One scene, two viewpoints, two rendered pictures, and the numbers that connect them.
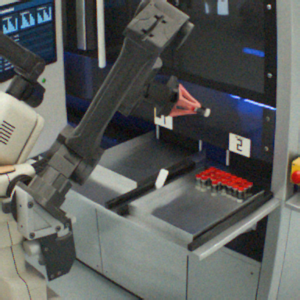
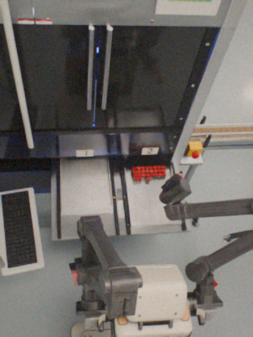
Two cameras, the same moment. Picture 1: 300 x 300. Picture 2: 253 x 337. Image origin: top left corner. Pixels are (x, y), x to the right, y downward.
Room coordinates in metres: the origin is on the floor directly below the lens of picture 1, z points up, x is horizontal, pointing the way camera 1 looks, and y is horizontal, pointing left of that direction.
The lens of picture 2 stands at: (1.20, 0.78, 2.66)
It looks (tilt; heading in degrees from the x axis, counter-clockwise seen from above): 58 degrees down; 298
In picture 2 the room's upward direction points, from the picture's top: 11 degrees clockwise
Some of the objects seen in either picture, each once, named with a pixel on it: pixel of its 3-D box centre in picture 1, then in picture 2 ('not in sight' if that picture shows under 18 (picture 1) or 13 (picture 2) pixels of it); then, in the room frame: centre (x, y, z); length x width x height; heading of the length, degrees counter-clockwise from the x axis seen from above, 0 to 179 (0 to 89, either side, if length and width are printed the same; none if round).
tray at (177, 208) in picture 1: (198, 201); (151, 195); (1.51, -0.14, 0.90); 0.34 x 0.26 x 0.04; 134
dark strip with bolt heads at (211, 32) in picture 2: (269, 38); (186, 102); (1.58, -0.36, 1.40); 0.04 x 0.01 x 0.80; 44
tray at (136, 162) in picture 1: (146, 158); (85, 180); (1.84, 0.01, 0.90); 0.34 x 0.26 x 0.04; 134
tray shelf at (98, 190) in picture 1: (167, 187); (118, 193); (1.66, -0.05, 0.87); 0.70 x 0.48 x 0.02; 44
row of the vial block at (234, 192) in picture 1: (221, 187); (149, 176); (1.59, -0.22, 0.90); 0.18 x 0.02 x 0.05; 43
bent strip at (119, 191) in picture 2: (150, 185); (120, 203); (1.61, 0.00, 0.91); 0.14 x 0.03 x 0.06; 135
